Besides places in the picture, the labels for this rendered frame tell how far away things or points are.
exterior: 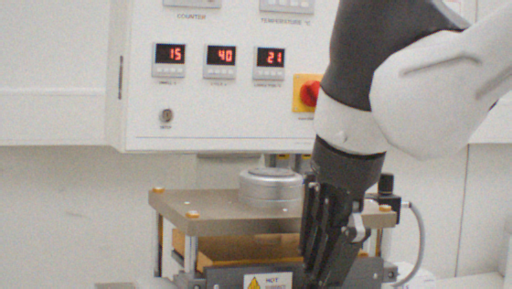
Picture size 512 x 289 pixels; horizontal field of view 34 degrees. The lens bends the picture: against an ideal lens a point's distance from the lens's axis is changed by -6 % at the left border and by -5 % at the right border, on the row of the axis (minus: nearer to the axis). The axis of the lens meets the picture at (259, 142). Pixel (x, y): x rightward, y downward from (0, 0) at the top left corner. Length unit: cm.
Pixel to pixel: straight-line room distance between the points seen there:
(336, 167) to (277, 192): 21
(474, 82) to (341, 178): 22
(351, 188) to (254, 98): 37
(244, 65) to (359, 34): 41
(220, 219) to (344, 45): 27
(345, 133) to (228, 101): 38
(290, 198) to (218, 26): 27
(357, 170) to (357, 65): 11
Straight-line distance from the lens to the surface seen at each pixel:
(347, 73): 83
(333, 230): 92
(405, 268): 178
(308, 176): 96
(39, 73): 155
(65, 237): 161
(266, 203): 106
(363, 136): 85
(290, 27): 123
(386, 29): 81
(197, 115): 119
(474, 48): 71
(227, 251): 105
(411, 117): 72
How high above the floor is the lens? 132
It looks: 7 degrees down
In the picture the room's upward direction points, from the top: 3 degrees clockwise
